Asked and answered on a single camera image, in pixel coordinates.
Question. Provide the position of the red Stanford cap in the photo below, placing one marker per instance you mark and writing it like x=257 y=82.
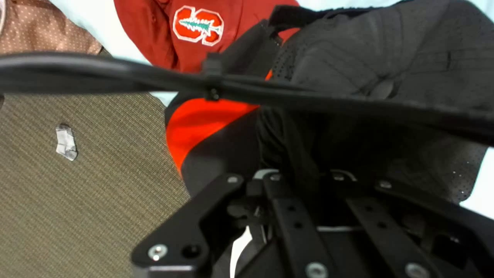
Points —
x=180 y=34

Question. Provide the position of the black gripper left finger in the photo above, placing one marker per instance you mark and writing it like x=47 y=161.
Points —
x=292 y=242

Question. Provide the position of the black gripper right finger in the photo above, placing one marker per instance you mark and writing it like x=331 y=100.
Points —
x=393 y=247

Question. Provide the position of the light blue bed sheet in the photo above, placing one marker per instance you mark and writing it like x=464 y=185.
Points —
x=254 y=54

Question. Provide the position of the black Nike cap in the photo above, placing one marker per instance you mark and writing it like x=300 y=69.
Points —
x=424 y=51

